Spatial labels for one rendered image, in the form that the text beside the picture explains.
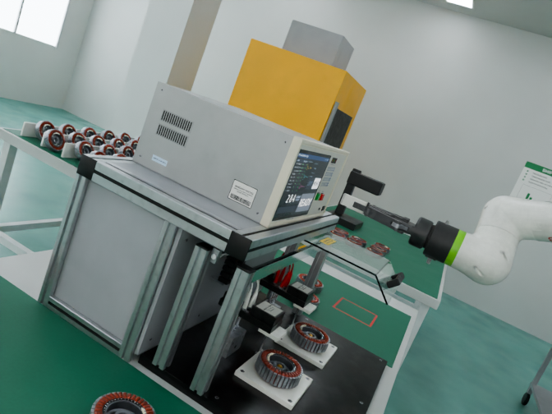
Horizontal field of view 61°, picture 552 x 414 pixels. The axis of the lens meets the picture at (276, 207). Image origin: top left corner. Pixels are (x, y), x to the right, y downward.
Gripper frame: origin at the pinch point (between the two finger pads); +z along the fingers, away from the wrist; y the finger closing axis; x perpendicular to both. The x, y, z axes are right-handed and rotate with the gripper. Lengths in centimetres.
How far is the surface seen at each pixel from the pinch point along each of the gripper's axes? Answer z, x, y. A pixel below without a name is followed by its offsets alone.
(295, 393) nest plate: -9.1, -42.2, -23.6
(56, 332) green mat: 39, -45, -48
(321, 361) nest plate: -9.2, -42.3, -2.8
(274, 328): 1.6, -31.8, -21.8
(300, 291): 4.3, -28.6, 0.1
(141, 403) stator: 11, -42, -55
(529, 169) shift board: -83, 58, 512
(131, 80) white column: 314, -12, 275
